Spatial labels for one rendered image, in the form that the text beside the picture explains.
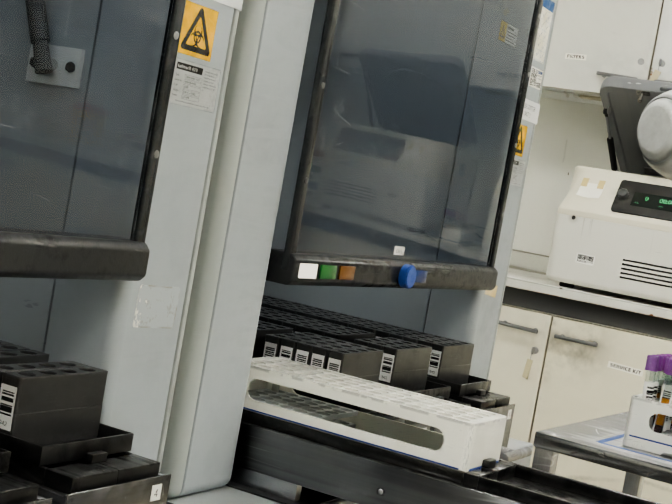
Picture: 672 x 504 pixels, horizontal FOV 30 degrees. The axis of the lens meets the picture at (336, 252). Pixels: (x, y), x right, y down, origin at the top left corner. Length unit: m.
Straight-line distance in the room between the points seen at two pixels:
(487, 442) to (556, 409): 2.39
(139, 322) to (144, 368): 0.05
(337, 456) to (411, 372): 0.39
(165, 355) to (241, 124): 0.24
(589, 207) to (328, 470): 2.46
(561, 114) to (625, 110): 0.51
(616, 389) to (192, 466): 2.47
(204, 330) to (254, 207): 0.14
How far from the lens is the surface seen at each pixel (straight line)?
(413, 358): 1.68
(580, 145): 4.37
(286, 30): 1.30
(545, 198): 4.39
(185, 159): 1.18
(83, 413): 1.11
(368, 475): 1.31
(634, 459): 1.55
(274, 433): 1.36
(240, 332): 1.31
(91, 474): 1.03
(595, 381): 3.67
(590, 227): 3.69
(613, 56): 4.02
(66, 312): 1.18
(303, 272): 1.35
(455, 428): 1.28
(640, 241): 3.64
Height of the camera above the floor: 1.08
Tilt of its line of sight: 3 degrees down
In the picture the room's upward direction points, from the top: 10 degrees clockwise
